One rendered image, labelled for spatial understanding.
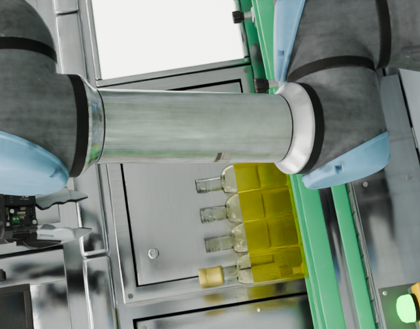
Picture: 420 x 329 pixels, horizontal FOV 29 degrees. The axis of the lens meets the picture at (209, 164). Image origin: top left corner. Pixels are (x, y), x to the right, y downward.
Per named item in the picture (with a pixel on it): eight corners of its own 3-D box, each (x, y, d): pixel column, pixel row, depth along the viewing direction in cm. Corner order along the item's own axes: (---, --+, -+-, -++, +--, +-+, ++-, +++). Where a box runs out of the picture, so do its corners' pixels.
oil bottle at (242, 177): (325, 156, 161) (218, 173, 160) (329, 147, 156) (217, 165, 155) (331, 183, 159) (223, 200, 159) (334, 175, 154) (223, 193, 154)
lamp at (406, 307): (409, 295, 133) (392, 297, 133) (416, 291, 129) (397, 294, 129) (416, 322, 132) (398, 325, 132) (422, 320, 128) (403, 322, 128)
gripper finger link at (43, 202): (93, 190, 136) (39, 205, 132) (86, 199, 141) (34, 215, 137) (87, 172, 136) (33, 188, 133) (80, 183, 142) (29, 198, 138)
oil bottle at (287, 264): (343, 242, 156) (232, 260, 156) (347, 236, 151) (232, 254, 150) (349, 271, 154) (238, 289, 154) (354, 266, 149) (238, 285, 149)
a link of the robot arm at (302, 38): (368, -37, 106) (264, -23, 106) (388, 59, 102) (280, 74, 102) (355, 5, 117) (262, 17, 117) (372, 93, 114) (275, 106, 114)
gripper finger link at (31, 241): (60, 250, 135) (6, 243, 133) (59, 252, 137) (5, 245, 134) (63, 222, 137) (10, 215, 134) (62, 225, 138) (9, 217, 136)
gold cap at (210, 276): (222, 273, 154) (199, 277, 154) (220, 261, 152) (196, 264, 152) (225, 288, 152) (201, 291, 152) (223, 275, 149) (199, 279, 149)
